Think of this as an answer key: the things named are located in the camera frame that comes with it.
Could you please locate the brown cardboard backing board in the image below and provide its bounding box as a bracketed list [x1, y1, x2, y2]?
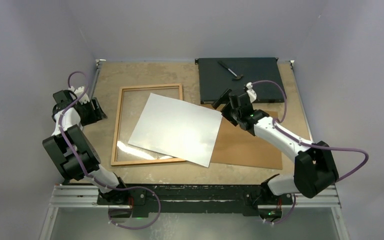
[210, 117, 283, 170]

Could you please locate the glossy plant photo print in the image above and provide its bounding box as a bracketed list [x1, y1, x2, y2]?
[128, 93, 222, 168]

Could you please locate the brown wooden picture frame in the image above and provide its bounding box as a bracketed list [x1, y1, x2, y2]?
[110, 83, 185, 167]

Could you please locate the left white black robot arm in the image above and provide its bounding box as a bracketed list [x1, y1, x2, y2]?
[42, 87, 129, 205]

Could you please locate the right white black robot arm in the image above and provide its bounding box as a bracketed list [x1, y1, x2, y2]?
[211, 89, 339, 204]

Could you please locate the dark flat equipment case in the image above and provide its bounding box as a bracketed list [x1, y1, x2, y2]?
[195, 57, 285, 104]

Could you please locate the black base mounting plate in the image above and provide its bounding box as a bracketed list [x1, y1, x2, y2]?
[97, 184, 293, 218]

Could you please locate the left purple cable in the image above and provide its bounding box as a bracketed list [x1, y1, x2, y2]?
[58, 71, 162, 231]

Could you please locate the purple cable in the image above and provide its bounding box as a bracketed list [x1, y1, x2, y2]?
[58, 71, 162, 231]
[251, 80, 370, 226]

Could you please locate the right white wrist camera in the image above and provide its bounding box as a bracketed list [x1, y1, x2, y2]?
[244, 82, 257, 103]

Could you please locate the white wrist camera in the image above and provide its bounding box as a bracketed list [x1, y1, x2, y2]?
[244, 82, 257, 103]
[69, 86, 91, 104]

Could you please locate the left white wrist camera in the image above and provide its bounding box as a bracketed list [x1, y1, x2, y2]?
[69, 86, 91, 104]

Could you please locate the small black handled hammer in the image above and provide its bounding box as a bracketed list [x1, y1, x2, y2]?
[217, 60, 244, 81]

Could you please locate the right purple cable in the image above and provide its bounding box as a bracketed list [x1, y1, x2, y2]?
[251, 80, 370, 226]

